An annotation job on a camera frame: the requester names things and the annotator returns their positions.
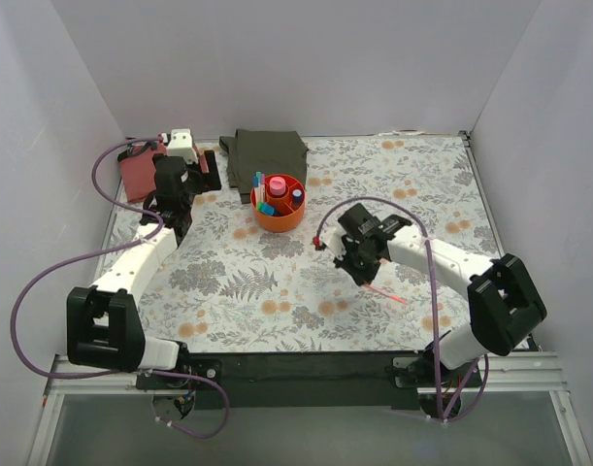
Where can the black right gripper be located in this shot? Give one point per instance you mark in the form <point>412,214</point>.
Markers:
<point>356,262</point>

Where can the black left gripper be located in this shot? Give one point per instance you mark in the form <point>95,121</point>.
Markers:
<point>210,170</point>

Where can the orange pen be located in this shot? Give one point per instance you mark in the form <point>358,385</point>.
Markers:
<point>386,294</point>

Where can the white pen pink cap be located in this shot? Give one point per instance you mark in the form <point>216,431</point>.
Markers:
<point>262,195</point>

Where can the black highlighter green cap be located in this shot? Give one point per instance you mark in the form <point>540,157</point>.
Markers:
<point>261,207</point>

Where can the black highlighter blue cap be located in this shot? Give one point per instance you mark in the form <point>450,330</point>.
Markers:
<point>271,211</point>

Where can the pink clear pencil case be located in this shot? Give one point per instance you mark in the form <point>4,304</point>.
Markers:
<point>277,186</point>

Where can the orange round divided container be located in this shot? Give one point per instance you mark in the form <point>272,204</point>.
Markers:
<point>285,218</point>

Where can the grey blue short marker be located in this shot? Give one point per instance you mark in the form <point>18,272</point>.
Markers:
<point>297,198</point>

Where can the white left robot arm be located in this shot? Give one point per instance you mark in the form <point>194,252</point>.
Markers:
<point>104,329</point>

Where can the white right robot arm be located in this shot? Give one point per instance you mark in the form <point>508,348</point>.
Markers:
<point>504,303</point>

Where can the olive green folded cloth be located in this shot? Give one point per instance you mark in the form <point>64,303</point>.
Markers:
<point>270,152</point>

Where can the floral patterned table mat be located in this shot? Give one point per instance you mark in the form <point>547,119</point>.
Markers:
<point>232,286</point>

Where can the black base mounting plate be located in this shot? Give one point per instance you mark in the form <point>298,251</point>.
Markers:
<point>400,380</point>

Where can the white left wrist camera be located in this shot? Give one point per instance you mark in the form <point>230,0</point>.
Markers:
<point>180,143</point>

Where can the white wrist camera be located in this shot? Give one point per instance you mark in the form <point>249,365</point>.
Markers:
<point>180,143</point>
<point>331,239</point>

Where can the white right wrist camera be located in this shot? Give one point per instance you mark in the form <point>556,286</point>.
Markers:
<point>331,239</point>

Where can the red pouch with black strap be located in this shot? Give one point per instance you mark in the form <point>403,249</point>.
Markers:
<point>149,174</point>

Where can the aluminium frame rail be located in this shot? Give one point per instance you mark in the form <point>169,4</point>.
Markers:
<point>516,411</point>

